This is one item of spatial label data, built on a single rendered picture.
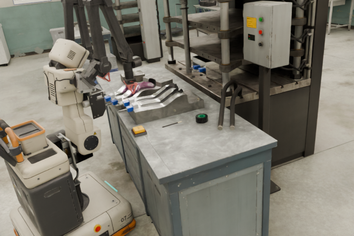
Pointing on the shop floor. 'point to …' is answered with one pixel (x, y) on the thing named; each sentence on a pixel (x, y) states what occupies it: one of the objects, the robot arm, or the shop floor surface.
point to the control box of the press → (266, 49)
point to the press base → (282, 122)
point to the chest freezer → (3, 49)
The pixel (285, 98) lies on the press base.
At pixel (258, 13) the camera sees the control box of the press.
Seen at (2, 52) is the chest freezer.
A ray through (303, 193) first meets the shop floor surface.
